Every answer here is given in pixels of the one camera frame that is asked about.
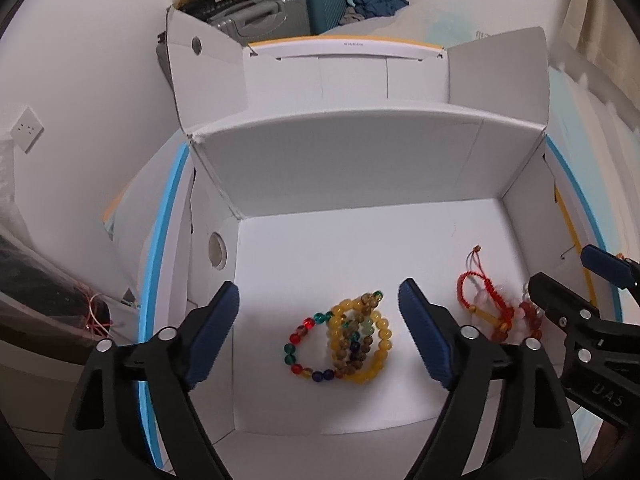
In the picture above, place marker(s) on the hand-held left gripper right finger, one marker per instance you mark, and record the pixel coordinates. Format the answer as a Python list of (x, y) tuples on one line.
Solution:
[(427, 335)]

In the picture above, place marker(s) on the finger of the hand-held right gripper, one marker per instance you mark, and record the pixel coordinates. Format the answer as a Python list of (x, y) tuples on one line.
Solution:
[(607, 265), (565, 310)]

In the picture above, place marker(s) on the grey suitcase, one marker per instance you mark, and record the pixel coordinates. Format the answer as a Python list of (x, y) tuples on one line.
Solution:
[(260, 15)]

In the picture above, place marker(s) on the cream window curtain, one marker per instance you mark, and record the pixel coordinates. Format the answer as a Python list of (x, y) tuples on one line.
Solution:
[(600, 10)]

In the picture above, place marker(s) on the white wall socket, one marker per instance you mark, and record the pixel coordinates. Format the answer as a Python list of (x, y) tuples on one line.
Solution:
[(26, 129)]

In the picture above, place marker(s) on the blue clothes pile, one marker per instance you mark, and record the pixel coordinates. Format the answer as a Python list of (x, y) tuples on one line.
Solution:
[(375, 2)]

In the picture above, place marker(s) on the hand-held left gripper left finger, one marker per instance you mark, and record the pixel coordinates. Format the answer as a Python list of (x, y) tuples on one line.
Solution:
[(212, 340)]

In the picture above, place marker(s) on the white cardboard box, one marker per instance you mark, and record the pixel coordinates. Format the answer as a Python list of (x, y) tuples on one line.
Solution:
[(350, 170)]

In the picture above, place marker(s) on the dark plastic-wrapped object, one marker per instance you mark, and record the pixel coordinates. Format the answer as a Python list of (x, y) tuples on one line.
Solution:
[(30, 280)]

